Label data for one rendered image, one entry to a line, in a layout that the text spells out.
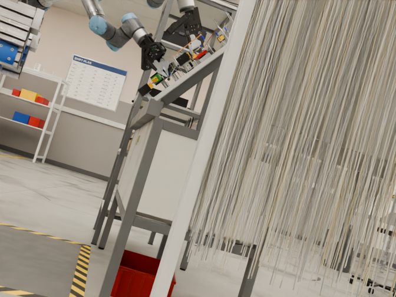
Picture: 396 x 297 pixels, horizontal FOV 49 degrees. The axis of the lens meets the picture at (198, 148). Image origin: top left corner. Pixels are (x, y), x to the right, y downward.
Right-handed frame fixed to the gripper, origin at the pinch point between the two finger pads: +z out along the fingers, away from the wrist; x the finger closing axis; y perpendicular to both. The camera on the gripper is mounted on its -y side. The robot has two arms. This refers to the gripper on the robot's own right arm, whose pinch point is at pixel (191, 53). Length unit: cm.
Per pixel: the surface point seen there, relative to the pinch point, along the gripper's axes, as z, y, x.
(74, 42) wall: -126, -233, 773
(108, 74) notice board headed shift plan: -43, -173, 757
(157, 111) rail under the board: 21.8, -18.0, -33.3
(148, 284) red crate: 97, -39, -22
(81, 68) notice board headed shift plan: -67, -227, 758
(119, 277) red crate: 92, -51, -23
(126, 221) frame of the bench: 61, -38, -42
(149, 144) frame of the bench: 34, -23, -36
